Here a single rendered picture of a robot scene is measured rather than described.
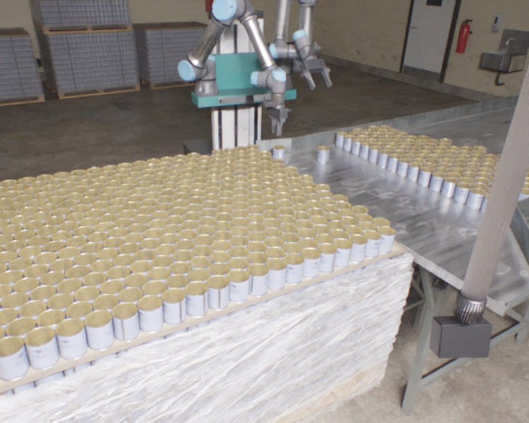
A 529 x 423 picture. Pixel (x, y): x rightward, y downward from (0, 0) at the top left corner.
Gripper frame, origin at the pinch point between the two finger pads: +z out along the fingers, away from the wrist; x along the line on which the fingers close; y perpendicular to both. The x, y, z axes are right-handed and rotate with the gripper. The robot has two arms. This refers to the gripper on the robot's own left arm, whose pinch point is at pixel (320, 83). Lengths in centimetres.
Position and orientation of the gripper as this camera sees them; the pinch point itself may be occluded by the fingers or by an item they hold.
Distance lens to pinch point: 251.4
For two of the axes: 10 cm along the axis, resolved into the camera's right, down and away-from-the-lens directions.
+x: -8.5, 2.4, -4.6
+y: -3.8, 3.2, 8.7
